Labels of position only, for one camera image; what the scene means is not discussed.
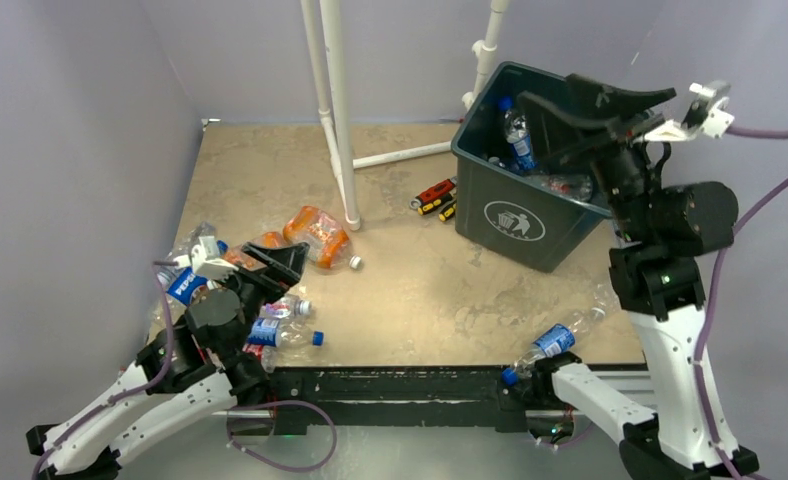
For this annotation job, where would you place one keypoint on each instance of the water bottle blue label cap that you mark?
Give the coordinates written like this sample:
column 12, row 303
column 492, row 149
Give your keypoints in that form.
column 283, row 334

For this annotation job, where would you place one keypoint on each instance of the crushed bottle purple label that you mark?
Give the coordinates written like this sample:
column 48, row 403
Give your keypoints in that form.
column 289, row 307

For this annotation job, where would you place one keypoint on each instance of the large pepsi bottle blue label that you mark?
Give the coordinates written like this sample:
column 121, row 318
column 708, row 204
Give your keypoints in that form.
column 181, row 287

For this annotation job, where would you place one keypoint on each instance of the small bottle red white label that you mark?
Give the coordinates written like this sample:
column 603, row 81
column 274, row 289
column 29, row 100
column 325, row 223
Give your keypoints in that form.
column 267, row 355

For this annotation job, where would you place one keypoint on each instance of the blue label bottle near base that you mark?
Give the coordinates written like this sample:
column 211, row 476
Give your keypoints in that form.
column 568, row 331

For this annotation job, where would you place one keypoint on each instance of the dark green trash bin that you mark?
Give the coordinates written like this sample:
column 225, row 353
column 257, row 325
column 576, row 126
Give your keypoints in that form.
column 508, row 213

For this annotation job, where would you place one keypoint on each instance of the small pepsi bottle blue cap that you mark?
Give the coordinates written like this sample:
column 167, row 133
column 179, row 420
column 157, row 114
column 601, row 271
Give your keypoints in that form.
column 516, row 134

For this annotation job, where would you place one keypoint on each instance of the yellow black screwdriver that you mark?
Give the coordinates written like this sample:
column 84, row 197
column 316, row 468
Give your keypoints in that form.
column 436, row 204
column 447, row 211

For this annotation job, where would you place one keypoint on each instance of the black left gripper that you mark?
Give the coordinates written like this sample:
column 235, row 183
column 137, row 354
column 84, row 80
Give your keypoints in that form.
column 285, row 266

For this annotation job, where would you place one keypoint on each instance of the small white bottle cap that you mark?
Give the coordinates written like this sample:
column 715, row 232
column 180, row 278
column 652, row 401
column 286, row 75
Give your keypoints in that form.
column 355, row 263

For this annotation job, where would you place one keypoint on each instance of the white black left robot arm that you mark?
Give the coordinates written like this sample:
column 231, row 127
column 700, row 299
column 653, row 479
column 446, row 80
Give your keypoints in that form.
column 194, row 367

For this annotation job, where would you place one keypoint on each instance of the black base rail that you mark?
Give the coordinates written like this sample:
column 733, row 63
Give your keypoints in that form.
column 407, row 396

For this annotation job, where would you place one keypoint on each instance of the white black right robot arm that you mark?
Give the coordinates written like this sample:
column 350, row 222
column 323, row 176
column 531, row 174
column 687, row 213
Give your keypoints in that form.
column 654, row 275

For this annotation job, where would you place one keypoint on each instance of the white pvc pipe frame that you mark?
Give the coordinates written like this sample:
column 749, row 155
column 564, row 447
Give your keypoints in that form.
column 434, row 62

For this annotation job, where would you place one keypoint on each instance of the clear pocari sweat bottle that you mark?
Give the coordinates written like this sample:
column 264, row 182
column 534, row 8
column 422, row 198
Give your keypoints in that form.
column 577, row 187

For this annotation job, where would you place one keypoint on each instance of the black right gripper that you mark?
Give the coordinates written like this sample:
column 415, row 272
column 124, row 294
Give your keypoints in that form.
column 558, row 129

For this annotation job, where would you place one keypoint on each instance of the white camera right wrist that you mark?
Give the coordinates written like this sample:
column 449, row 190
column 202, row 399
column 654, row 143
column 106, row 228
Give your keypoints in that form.
column 706, row 116

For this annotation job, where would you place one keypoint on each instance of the clear crushed bottle blue label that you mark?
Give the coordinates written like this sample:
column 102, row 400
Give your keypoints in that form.
column 188, row 245

